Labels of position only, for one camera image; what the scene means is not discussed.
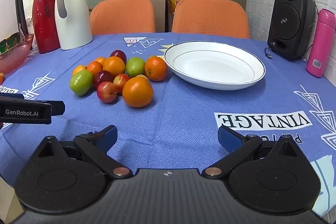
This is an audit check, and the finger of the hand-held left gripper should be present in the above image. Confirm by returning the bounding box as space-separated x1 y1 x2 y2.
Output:
51 100 66 117

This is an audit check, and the green apple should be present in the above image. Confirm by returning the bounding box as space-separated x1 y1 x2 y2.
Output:
70 70 93 97

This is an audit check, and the dark red apple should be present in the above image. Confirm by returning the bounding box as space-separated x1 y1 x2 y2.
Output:
92 70 114 90

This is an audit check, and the green mango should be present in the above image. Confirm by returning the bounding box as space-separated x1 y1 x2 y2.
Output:
126 57 146 78

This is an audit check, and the rough-skinned mandarin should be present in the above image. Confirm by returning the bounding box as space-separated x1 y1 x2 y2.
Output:
87 61 103 76
144 55 168 82

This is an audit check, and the white plate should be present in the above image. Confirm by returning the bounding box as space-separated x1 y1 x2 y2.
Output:
164 41 266 90

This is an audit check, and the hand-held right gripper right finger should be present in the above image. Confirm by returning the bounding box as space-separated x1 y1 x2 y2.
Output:
202 126 302 179

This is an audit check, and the pink glass bowl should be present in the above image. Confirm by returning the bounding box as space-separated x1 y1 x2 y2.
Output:
0 32 35 75

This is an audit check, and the yellow snack bag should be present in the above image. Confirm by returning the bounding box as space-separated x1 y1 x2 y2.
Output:
167 0 208 14

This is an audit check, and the red thermos jug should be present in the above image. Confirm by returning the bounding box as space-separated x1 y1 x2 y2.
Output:
32 0 61 54

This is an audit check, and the black speaker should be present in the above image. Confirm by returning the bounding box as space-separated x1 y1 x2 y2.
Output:
267 0 317 61

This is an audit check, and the blue printed tablecloth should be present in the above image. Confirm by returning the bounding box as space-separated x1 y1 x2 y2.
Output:
0 32 336 214

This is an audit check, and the dark purple plum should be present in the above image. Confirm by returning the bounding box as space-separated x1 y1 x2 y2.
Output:
110 50 127 63

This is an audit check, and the yellowish orange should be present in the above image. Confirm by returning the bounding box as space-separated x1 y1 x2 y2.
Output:
72 65 88 76

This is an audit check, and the white thermos jug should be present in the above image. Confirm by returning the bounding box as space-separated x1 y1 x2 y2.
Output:
54 0 93 51

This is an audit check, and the pink thermos bottle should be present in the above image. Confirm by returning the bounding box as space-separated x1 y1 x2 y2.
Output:
306 9 336 78

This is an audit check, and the orange fabric chair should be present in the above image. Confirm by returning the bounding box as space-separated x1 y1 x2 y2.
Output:
89 0 156 35
171 0 250 39

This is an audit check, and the red plum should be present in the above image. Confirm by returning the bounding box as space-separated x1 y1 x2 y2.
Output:
97 81 118 104

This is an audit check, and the peach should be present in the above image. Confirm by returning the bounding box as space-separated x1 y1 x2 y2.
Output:
113 73 131 94

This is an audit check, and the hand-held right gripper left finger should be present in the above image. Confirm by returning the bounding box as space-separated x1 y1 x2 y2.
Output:
35 125 132 179

